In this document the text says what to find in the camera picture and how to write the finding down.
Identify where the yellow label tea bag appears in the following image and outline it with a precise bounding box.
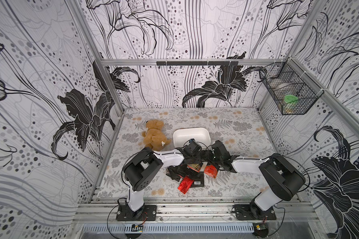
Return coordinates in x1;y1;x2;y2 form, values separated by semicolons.
187;163;202;172

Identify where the red label black tea bag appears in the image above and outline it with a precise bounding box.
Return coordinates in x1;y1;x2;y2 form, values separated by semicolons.
203;165;218;179

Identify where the black barcode tea bag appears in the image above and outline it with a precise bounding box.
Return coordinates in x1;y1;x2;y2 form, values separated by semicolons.
191;172;204;188

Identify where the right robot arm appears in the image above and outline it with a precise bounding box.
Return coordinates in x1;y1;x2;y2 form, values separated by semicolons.
211;140;306;218

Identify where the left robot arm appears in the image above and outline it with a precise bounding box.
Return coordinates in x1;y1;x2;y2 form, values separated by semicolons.
122;138;202;213

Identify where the white plastic storage box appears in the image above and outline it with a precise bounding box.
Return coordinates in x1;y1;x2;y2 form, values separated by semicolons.
173;127;211;149

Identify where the black tea bag pile left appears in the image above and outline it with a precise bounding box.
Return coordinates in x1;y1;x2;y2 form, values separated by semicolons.
167;165;191;182

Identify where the red foil tea bag lower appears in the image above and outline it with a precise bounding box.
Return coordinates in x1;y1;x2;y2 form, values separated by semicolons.
178;176;194;194

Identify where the brown teddy bear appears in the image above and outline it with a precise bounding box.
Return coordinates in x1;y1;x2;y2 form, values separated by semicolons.
142;119;171;151

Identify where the green lid cup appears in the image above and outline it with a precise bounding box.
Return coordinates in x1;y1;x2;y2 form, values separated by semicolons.
283;95;299;114

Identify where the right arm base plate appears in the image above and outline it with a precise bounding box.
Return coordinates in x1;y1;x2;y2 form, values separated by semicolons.
232;204;277;221

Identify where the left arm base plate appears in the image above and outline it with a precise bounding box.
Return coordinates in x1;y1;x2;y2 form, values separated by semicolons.
116;204;157;222

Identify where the black wire basket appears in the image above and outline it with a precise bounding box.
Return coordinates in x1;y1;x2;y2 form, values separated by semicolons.
259;62;324;115

